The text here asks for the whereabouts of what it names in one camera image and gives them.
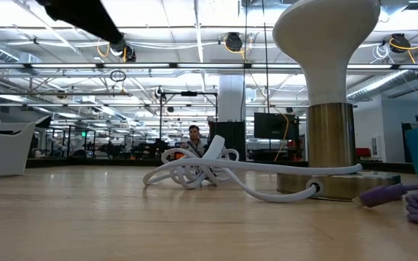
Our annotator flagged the grey plastic bin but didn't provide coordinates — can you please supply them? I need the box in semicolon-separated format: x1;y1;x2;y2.
0;121;37;179

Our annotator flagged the white lamp cord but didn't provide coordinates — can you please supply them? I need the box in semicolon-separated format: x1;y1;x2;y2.
142;134;364;204

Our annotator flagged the white mushroom table lamp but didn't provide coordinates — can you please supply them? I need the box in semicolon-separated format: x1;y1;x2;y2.
272;0;402;202

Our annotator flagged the purple cable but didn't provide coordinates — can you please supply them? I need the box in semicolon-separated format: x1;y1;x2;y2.
353;183;418;230

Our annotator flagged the person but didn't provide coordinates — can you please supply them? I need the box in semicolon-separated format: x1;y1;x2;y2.
179;125;207;159

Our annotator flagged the white building column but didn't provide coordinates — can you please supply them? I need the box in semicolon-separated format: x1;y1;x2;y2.
218;75;246;123

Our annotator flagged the black cabinet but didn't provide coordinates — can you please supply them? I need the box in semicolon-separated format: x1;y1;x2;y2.
208;120;247;162

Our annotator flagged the black monitor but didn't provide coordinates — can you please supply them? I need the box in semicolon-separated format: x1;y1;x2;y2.
254;112;300;141

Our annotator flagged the black ceiling cable reel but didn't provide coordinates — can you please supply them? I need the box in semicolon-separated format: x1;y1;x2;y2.
224;31;245;53
108;36;137;63
389;32;412;54

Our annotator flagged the long ceiling light rail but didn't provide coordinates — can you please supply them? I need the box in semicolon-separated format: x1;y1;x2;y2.
0;62;418;70

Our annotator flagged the black background rig frame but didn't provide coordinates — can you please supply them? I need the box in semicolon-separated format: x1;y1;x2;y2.
159;91;219;153

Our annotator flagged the black aluminium table frame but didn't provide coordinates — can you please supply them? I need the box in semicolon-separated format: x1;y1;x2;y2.
25;157;417;175

